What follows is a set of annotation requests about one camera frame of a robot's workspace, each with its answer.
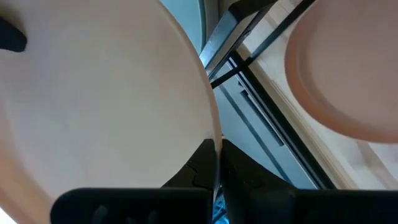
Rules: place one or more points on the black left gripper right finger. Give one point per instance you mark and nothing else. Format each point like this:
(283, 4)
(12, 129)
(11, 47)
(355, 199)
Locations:
(248, 186)

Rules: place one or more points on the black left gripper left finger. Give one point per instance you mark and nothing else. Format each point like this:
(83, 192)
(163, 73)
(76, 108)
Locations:
(202, 168)

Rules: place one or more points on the cream plate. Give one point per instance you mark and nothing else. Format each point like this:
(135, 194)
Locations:
(93, 93)

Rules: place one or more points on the salmon plate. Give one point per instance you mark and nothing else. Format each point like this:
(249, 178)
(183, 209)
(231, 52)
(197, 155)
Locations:
(348, 68)

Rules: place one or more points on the wooden shelf with black legs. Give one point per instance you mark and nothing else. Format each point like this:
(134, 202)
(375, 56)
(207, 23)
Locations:
(222, 37)

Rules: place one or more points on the metal dish rack frame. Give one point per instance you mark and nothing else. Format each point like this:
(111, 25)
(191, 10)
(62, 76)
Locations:
(283, 124)

